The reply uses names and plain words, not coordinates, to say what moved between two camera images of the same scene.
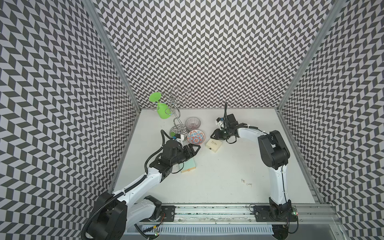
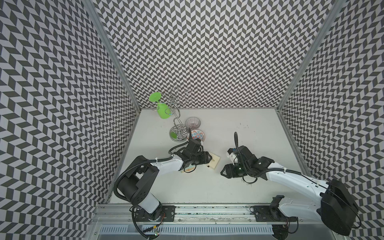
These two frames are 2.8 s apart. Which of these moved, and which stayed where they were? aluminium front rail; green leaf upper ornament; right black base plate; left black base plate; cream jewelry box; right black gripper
Moved: right black gripper; cream jewelry box
Stayed: right black base plate; aluminium front rail; green leaf upper ornament; left black base plate
